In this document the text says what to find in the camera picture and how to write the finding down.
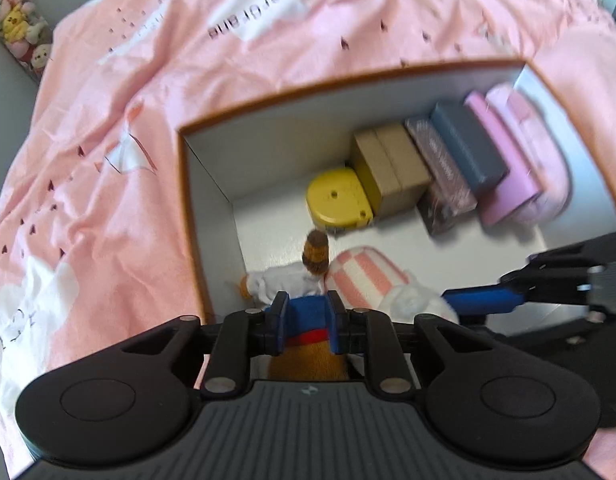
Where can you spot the maroon card box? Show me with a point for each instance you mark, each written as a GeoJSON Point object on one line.
{"type": "Point", "coordinates": [442, 170]}

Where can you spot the white bunny plush striped hat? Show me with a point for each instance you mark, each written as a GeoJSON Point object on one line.
{"type": "Point", "coordinates": [368, 275]}

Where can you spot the yellow round case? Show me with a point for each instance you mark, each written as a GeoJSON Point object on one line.
{"type": "Point", "coordinates": [338, 200]}

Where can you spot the brown white dog plush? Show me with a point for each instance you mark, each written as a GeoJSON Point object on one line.
{"type": "Point", "coordinates": [308, 310]}

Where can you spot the pink printed blanket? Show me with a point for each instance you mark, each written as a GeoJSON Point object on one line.
{"type": "Point", "coordinates": [113, 160]}

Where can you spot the grey box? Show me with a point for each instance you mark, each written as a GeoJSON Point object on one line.
{"type": "Point", "coordinates": [467, 145]}

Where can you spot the brown cardboard box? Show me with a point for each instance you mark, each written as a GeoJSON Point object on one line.
{"type": "Point", "coordinates": [392, 170]}

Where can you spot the pink case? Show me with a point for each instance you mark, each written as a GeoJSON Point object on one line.
{"type": "Point", "coordinates": [507, 185]}

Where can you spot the light pink pouch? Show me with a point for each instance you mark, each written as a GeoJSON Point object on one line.
{"type": "Point", "coordinates": [542, 160]}

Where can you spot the orange cardboard box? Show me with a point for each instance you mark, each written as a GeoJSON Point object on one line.
{"type": "Point", "coordinates": [213, 175]}

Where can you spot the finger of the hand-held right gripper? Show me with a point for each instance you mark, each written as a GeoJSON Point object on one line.
{"type": "Point", "coordinates": [562, 335]}
{"type": "Point", "coordinates": [487, 300]}

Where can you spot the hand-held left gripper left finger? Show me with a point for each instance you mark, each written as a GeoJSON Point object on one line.
{"type": "Point", "coordinates": [278, 320]}

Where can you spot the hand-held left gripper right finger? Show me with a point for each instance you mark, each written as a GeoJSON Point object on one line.
{"type": "Point", "coordinates": [338, 322]}

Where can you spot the group of plush toys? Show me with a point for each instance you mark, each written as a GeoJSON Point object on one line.
{"type": "Point", "coordinates": [18, 25]}

